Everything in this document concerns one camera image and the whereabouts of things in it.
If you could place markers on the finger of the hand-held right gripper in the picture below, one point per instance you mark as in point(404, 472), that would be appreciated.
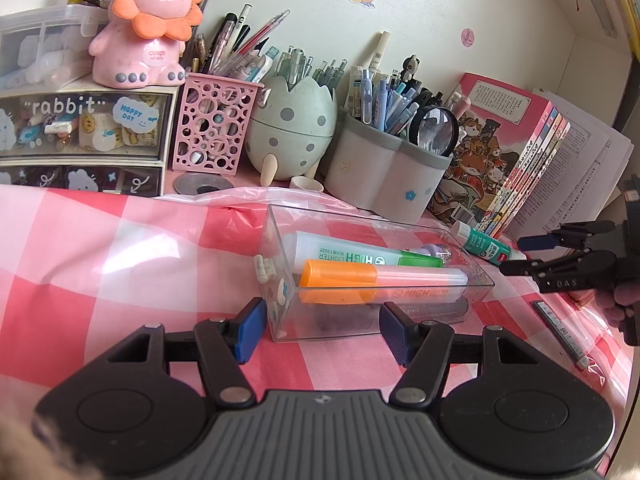
point(535, 241)
point(530, 266)

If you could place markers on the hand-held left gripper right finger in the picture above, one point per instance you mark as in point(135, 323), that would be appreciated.
point(395, 332)

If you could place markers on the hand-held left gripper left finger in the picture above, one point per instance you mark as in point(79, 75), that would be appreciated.
point(247, 330)

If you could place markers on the clear plastic box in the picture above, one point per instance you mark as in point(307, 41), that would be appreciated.
point(277, 310)

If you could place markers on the green white glue stick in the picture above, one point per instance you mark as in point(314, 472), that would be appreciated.
point(480, 245)

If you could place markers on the pink highlighter with orange cap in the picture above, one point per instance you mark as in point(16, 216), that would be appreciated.
point(340, 280)

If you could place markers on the green highlighter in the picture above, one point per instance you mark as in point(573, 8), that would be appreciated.
point(350, 255)

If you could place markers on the person's right hand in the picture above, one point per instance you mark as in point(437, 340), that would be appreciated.
point(620, 302)

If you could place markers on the stack of printed paper booklets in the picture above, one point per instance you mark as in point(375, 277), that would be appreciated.
point(575, 175)

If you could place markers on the clear plastic bag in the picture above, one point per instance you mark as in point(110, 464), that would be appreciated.
point(225, 195)

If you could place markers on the black rimmed magnifying glass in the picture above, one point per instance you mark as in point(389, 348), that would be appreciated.
point(435, 130)

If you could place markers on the grey round disc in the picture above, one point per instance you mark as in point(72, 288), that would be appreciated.
point(200, 182)

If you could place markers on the grey flower-shaped pen holder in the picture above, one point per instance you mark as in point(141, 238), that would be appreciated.
point(380, 175)

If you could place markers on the red white checked tablecloth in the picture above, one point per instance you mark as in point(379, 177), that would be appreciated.
point(100, 260)

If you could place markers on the green egg-shaped pen holder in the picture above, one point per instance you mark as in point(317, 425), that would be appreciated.
point(290, 135)

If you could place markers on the pink lattice pen holder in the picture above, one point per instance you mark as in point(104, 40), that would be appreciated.
point(210, 125)

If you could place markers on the bunch of blue white pens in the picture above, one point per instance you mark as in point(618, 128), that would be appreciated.
point(380, 100)

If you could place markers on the white desktop drawer organizer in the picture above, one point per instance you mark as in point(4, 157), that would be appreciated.
point(100, 162)

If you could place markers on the bunch of teal gel pens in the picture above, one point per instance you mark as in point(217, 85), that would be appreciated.
point(300, 65)

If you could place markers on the bunch of pencils and pens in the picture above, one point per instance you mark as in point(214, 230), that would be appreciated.
point(235, 55)

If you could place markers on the pink lion toy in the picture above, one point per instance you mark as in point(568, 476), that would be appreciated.
point(145, 35)

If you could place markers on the clear lidded storage box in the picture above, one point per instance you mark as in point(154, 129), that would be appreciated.
point(45, 50)

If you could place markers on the round pink wall sticker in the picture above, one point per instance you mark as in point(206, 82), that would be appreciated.
point(467, 36)

